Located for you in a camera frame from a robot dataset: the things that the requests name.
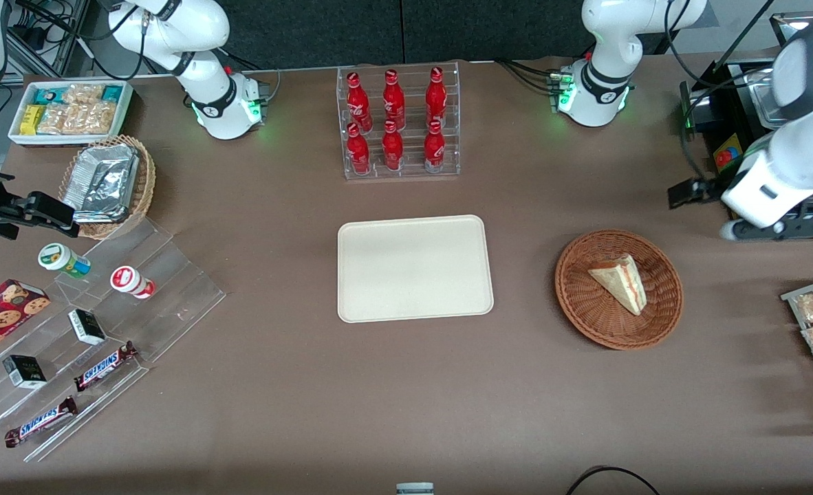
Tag clear acrylic bottle rack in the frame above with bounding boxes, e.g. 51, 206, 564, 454
336, 61, 462, 182

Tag cream plastic tray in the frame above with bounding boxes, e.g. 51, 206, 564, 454
337, 214, 495, 325

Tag small wicker basket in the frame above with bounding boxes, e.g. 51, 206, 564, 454
58, 135, 157, 241

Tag small black box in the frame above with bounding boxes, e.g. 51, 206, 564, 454
2, 355, 48, 391
67, 309, 107, 347

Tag black arm base cables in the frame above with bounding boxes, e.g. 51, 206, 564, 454
494, 58, 563, 95

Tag black partition panel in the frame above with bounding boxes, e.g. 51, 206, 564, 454
215, 0, 403, 72
404, 0, 592, 64

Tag large round wicker basket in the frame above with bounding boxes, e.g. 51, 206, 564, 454
554, 229, 684, 352

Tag red cola bottle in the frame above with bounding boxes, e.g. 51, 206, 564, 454
382, 69, 407, 131
346, 71, 373, 133
425, 66, 448, 129
381, 120, 405, 172
423, 119, 446, 173
346, 122, 371, 175

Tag clear acrylic stepped shelf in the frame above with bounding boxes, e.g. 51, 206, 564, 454
54, 216, 228, 366
0, 302, 151, 463

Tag clear cracker bag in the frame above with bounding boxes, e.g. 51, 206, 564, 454
63, 83, 105, 107
71, 101, 118, 135
37, 103, 77, 135

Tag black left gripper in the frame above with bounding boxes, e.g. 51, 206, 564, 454
667, 177, 813, 242

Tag white rectangular snack bin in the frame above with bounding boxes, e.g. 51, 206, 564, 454
8, 78, 135, 148

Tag Snickers chocolate bar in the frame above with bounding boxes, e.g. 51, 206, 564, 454
3, 396, 79, 450
74, 341, 140, 393

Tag aluminium frame with cables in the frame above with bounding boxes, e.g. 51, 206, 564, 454
6, 0, 111, 80

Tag wrapped triangle sandwich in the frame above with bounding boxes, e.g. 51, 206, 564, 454
587, 253, 649, 318

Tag silver foil pack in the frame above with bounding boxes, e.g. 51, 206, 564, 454
62, 144, 140, 223

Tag black metal appliance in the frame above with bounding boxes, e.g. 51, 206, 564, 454
679, 12, 813, 207

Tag black floor cable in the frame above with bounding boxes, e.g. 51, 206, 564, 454
565, 465, 663, 495

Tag red lid cup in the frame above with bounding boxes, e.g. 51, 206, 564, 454
109, 265, 156, 300

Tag green lid cup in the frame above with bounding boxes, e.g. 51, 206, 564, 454
38, 243, 93, 280

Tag red plaid cookie box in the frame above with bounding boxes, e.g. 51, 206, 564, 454
0, 278, 52, 366

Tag black overhead cable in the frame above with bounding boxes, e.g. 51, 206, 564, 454
664, 0, 780, 91

